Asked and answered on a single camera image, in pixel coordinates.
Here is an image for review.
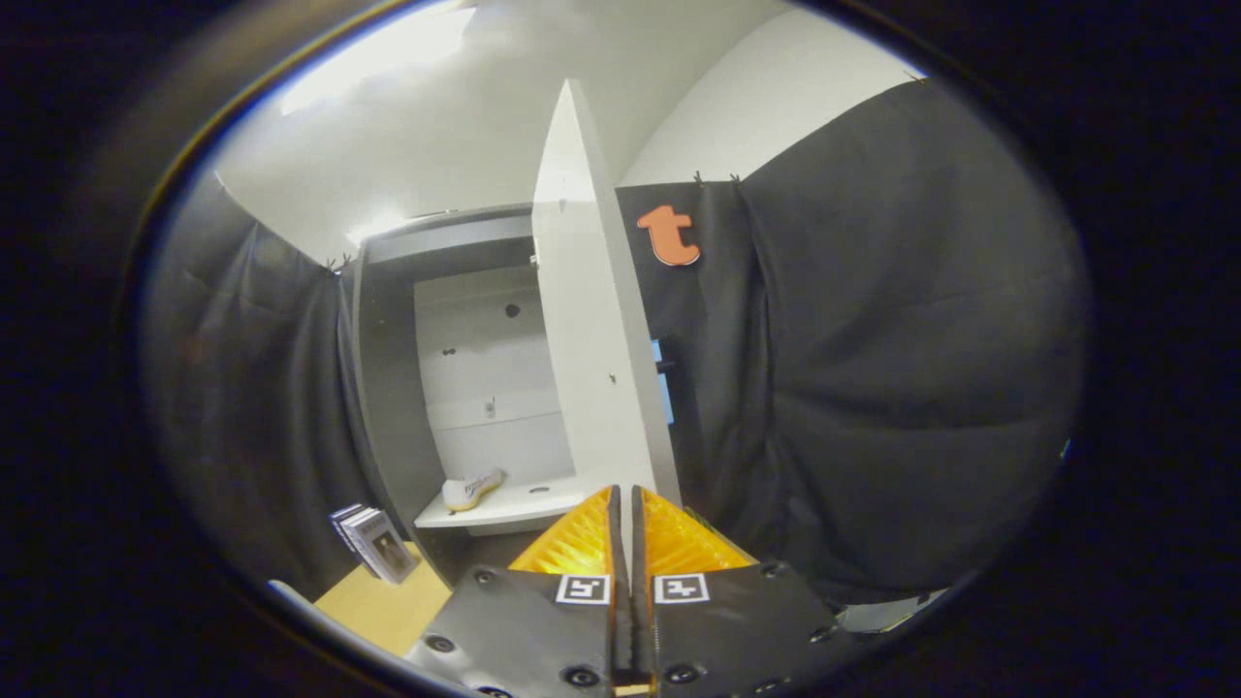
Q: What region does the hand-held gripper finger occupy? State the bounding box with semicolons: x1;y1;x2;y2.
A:
630;485;859;698
402;485;636;698

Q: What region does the white shoe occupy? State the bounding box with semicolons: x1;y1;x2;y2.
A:
443;467;505;512

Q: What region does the white shoe cabinet door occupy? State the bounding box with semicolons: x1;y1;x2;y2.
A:
531;79;683;505

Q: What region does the grey shoe cabinet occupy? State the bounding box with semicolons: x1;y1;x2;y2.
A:
339;204;621;583

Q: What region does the stack of booklets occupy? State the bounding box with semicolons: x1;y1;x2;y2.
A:
328;503;420;586

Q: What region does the black backdrop cloth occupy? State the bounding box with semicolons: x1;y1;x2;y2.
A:
145;78;1092;607

